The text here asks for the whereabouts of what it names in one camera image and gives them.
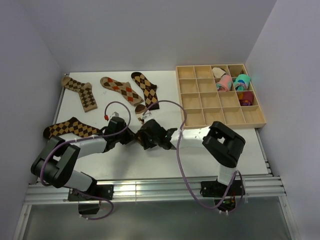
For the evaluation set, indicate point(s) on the cream rolled sock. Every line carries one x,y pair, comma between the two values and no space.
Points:
218,72

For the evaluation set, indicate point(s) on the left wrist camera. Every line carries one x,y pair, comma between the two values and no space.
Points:
113,115

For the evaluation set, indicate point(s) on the wooden compartment organizer box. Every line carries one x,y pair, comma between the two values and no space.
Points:
204,104

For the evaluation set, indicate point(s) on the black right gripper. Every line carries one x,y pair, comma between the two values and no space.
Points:
146,143

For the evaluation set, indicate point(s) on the pink rolled sock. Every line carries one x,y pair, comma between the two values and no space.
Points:
224,84

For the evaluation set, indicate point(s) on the brown tan striped sock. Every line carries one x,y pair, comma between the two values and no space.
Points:
139,110

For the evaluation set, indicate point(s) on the dark brown tan argyle sock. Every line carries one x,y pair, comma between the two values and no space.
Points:
149,90

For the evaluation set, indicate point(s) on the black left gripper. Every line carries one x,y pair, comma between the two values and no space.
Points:
130,136

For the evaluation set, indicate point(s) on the tan orange argyle sock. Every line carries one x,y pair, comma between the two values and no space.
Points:
123,88

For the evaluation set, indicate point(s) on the teal rolled sock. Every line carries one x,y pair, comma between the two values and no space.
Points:
242,82

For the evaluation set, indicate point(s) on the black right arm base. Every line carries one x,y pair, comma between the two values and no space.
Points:
216,190

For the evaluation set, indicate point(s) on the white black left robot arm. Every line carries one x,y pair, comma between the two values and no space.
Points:
56,162

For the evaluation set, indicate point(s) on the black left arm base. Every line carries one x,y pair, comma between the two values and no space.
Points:
90,201

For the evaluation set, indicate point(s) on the brown yellow argyle sock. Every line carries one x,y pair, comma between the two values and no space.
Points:
71,126

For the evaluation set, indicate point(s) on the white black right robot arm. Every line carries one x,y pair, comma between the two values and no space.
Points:
224,144

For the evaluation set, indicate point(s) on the maroon rolled sock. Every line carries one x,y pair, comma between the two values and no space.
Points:
246,98

